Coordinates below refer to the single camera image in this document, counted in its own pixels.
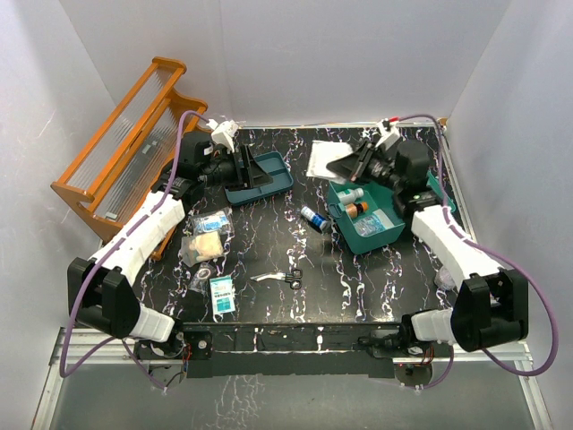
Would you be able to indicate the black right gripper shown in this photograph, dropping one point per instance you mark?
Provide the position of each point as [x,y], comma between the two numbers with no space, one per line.
[350,166]

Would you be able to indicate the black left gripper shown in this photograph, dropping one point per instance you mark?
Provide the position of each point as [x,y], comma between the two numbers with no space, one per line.
[254,174]

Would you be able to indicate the white bottle green label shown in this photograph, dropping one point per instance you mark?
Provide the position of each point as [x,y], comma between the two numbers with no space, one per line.
[348,196]

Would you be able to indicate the white gauze pad packet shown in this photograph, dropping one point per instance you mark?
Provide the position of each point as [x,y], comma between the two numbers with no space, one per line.
[322,153]

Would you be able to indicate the amber bottle orange cap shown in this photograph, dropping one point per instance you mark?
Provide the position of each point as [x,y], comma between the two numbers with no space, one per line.
[355,209]

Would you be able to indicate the teal medicine kit box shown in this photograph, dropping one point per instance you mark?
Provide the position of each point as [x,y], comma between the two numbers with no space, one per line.
[377,197]

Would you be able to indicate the light blue cotton swab packet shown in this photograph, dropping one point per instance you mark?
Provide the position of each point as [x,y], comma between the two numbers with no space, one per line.
[373,224]

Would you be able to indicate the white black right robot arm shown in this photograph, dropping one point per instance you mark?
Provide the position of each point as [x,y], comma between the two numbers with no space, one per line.
[492,302]

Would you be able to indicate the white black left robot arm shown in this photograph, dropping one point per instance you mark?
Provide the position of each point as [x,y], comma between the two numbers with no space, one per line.
[100,288]

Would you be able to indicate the blue white bandage roll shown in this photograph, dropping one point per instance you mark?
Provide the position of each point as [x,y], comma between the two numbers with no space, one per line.
[314,218]

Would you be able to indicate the alcohol wipes plastic bag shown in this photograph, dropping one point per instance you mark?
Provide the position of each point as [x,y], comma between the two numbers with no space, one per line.
[219,221]

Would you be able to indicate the cream gloves plastic bag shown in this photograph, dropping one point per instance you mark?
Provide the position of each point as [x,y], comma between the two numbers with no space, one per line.
[201,248]

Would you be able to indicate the teal white sachet packet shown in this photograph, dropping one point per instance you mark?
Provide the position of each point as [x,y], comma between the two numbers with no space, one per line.
[222,295]

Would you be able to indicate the small clear zip bag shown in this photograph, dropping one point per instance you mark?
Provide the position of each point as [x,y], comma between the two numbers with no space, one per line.
[200,279]

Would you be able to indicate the orange wooden shelf rack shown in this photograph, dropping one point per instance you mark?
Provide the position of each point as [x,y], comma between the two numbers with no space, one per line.
[109,180]

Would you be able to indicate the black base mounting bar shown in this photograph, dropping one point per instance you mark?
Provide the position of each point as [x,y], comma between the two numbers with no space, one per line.
[215,349]

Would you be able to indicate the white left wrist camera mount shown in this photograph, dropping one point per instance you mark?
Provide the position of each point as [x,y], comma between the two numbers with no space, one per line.
[223,133]

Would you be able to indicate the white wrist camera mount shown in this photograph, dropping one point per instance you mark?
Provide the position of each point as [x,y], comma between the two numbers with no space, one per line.
[223,133]
[389,133]

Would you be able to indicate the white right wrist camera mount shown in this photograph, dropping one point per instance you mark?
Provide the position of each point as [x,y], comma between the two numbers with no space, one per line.
[389,133]

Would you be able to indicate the black handled scissors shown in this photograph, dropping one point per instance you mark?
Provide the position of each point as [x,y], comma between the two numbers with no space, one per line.
[293,278]

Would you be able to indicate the aluminium frame rail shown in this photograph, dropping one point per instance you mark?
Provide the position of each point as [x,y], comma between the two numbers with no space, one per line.
[279,377]

